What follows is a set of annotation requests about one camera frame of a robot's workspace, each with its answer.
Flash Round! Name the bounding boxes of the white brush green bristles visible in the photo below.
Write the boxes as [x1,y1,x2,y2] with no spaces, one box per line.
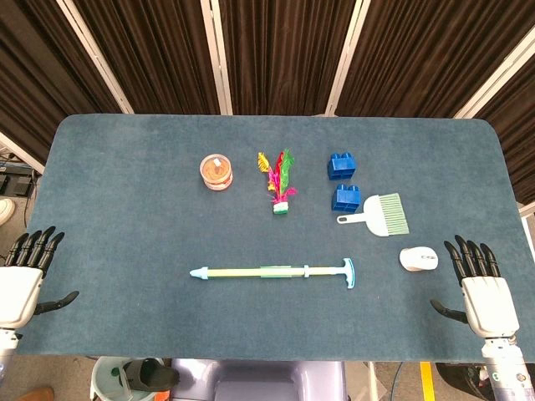
[336,192,410,238]

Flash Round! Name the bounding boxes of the clear syringe barrel blue nozzle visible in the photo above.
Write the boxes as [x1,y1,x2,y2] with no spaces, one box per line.
[189,264,311,281]

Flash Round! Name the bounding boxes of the black object in bucket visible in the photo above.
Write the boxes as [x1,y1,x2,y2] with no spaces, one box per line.
[122,358,181,393]

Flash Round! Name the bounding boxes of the pale green plastic bucket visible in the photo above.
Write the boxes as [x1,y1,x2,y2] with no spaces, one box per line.
[89,356,168,401]

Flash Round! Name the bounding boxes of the white computer mouse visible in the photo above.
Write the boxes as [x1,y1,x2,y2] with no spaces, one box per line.
[398,246,440,272]

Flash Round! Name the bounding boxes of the colourful feather shuttlecock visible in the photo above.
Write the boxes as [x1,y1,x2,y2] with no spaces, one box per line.
[257,149,298,217]

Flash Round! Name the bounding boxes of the clear jar of rubber bands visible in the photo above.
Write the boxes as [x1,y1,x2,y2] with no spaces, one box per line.
[198,153,234,192]

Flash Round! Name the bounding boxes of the black foot pedal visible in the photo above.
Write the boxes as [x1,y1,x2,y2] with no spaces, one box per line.
[0,165,39,198]

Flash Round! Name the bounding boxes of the dark brown curtain panel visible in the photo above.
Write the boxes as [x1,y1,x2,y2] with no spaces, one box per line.
[71,0,222,115]
[0,0,126,166]
[336,0,535,119]
[476,62,535,206]
[218,0,357,117]

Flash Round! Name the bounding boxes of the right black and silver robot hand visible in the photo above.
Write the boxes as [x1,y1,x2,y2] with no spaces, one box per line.
[430,234,522,339]

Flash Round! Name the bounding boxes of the white partition frame post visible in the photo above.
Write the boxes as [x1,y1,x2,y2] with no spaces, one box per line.
[454,24,535,120]
[200,0,234,116]
[55,0,135,114]
[324,0,372,117]
[0,131,46,175]

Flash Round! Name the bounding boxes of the blue table cloth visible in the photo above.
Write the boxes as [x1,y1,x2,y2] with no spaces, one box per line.
[16,113,535,363]

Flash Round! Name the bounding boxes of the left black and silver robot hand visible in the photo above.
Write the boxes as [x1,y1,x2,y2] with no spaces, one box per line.
[0,226,80,331]

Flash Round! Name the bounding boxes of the blue toy building block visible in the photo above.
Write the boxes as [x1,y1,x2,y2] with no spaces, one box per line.
[331,184,362,213]
[327,152,357,181]

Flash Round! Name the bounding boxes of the grey purple robot base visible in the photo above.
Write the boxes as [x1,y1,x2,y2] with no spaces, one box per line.
[170,358,349,401]

